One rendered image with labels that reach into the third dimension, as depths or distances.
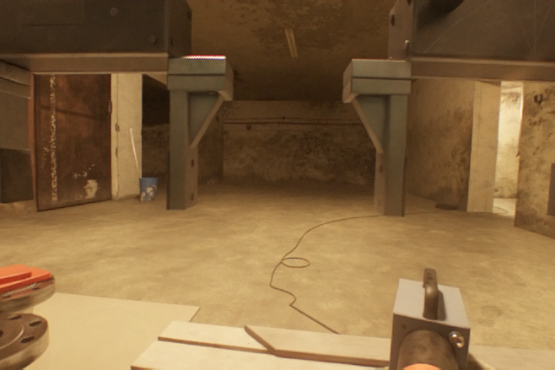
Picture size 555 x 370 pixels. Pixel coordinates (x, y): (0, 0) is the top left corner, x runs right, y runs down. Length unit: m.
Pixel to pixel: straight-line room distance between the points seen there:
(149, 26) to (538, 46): 0.24
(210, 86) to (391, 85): 0.12
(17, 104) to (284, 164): 10.58
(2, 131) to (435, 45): 0.30
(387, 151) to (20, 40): 0.25
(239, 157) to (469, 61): 10.95
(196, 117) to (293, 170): 10.56
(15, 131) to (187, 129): 0.14
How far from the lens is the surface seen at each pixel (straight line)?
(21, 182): 0.29
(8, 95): 0.29
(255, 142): 11.00
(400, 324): 0.69
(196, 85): 0.21
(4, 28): 0.28
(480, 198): 5.77
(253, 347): 1.00
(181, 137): 0.21
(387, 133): 0.21
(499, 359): 1.12
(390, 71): 0.22
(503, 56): 0.24
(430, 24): 0.22
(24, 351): 0.95
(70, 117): 5.13
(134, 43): 0.22
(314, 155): 10.73
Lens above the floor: 0.69
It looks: 4 degrees down
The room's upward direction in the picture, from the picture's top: 1 degrees clockwise
